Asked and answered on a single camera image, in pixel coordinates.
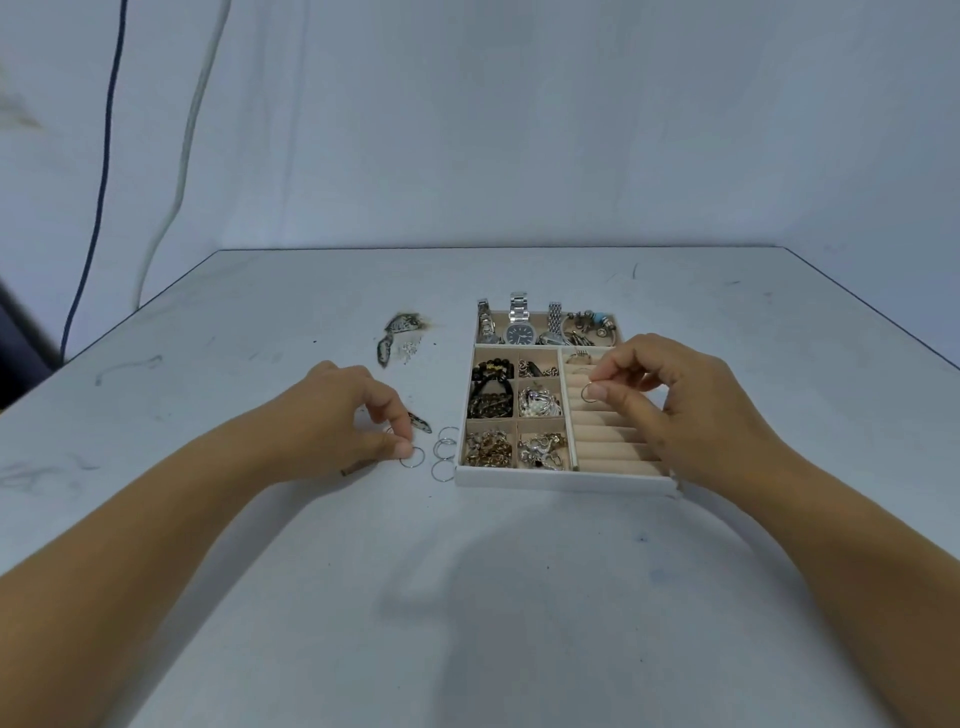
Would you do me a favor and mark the person's right hand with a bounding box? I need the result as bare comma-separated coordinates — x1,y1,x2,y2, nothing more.
588,333,783,490

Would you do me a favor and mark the person's left hand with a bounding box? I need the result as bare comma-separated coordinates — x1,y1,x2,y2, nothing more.
276,360,416,486

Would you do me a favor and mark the person's left forearm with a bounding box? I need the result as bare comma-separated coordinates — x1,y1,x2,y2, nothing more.
0,431,301,728

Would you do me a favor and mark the person's right forearm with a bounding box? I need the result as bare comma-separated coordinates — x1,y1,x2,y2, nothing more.
686,438,960,728

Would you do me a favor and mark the silver pendant jewelry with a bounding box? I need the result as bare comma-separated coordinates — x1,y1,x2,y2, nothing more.
518,383,564,420

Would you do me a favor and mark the pile of silver charms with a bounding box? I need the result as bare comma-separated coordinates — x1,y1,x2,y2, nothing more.
516,432,569,471

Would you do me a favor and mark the white jewelry organizer tray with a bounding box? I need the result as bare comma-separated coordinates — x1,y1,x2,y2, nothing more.
453,298,685,498

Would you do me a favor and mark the silver watch with dark dial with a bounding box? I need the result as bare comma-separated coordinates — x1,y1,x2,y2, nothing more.
504,293,536,347

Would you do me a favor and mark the charm bracelet with blue beads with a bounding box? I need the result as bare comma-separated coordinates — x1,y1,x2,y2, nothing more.
562,309,621,348

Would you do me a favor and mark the pile of gold chains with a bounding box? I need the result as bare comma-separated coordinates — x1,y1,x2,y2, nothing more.
464,428,516,468

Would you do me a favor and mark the black and gold chain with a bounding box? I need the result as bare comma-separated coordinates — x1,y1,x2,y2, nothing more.
467,378,516,420

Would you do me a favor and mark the white cable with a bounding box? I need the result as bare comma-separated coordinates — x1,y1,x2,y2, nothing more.
133,0,231,310

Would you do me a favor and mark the dark blue cable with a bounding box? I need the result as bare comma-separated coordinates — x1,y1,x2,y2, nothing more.
60,0,129,363

